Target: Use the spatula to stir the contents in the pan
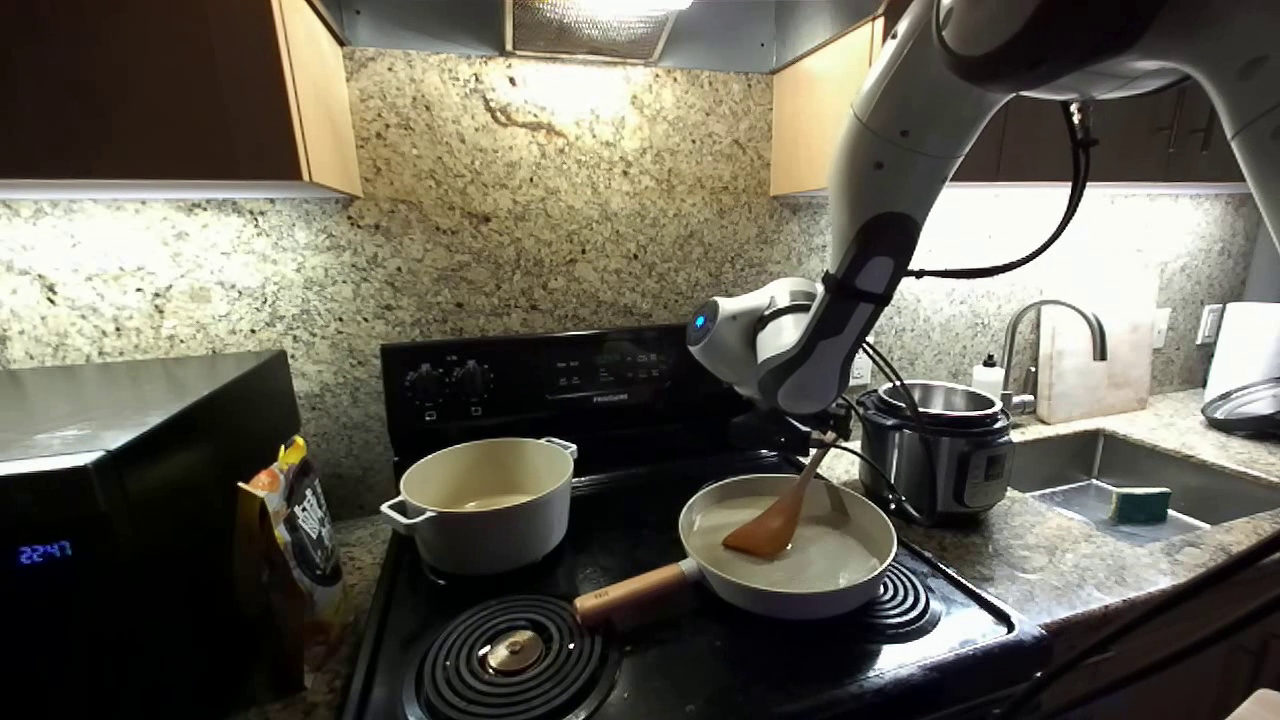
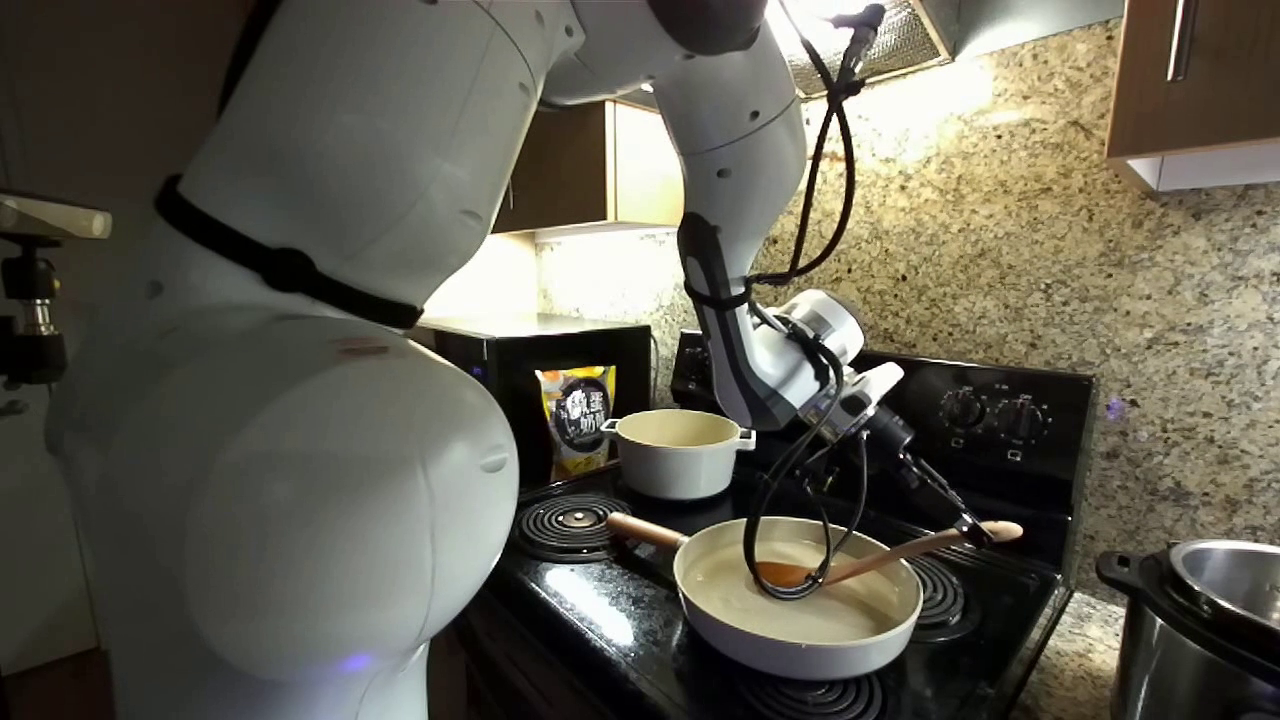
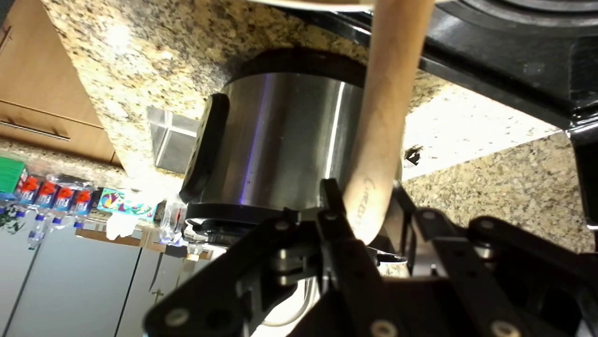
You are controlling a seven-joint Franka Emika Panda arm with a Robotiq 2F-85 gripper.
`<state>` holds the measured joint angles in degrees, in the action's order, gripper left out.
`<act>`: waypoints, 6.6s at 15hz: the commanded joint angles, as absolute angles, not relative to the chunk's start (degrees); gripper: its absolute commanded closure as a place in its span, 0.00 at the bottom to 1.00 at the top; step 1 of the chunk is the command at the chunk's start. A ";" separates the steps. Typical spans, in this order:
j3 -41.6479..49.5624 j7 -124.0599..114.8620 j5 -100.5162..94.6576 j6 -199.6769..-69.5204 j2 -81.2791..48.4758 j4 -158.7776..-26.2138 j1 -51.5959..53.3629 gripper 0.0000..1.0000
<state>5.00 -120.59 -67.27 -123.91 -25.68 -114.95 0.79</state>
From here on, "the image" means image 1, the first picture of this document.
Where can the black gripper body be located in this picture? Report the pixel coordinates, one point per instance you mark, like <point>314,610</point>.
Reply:
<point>800,426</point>

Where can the wooden spatula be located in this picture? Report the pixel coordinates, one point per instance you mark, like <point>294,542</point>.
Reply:
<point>767,531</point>

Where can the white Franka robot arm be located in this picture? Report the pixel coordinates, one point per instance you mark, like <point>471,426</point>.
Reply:
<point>904,144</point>

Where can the stainless steel pressure cooker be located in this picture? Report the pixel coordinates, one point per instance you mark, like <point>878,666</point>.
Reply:
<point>944,463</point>

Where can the white soap bottle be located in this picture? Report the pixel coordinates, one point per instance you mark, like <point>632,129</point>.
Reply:
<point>985,379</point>

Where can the black electric stove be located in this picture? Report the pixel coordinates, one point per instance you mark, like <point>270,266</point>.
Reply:
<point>586,385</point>

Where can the chrome kitchen faucet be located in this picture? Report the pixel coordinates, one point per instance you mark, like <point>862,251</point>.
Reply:
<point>1062,309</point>

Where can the green yellow sponge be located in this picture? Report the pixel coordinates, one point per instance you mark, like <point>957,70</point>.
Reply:
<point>1142,506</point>

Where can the kitchen sink basin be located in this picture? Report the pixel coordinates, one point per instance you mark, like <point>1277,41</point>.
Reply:
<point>1202,487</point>

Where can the dark base cabinet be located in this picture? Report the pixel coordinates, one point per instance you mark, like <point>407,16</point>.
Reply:
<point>1175,654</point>

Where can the black flat object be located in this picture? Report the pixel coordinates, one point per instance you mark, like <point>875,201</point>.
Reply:
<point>1247,406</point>

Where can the metal range hood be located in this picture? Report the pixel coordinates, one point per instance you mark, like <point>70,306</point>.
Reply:
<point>600,25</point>

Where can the yellow black snack bag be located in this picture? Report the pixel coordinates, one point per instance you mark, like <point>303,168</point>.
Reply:
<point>304,512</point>

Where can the black microwave oven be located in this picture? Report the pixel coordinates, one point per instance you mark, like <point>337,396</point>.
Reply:
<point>121,534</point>

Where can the white wall outlet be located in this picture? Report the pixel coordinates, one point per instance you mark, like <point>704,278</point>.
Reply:
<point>1208,327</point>

